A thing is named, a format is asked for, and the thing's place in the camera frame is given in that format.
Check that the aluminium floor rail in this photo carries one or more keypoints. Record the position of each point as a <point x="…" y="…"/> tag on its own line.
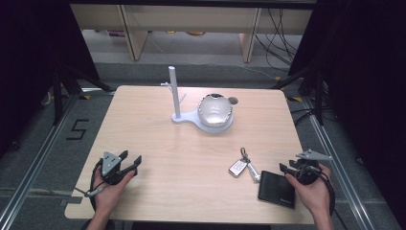
<point x="35" y="166"/>
<point x="335" y="159"/>

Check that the person's left hand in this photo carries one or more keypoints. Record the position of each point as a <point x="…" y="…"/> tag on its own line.
<point x="108" y="195"/>

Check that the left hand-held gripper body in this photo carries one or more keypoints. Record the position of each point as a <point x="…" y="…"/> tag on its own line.
<point x="110" y="164"/>

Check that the black metal stand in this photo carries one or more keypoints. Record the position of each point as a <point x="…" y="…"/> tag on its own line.
<point x="59" y="96"/>
<point x="317" y="96"/>

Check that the white key stand with pole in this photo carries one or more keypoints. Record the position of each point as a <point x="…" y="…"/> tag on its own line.
<point x="175" y="92"/>

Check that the person's right hand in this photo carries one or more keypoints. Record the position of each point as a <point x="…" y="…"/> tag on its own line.
<point x="312" y="195"/>

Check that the beige wooden desk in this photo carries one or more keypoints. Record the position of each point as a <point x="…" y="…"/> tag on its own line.
<point x="191" y="19"/>

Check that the black curtain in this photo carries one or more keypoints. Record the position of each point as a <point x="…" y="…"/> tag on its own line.
<point x="367" y="80"/>
<point x="28" y="64"/>

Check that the small grey round disc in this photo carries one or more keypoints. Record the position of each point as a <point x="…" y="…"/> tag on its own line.
<point x="233" y="100"/>

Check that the car key bunch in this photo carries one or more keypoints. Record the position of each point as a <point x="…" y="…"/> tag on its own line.
<point x="237" y="167"/>

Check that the white round bowl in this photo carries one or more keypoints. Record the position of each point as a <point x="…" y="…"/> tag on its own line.
<point x="214" y="111"/>

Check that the black leather wallet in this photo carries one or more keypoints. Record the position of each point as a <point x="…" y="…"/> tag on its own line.
<point x="276" y="190"/>

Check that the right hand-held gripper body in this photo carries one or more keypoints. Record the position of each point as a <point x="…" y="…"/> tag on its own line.
<point x="308" y="171"/>

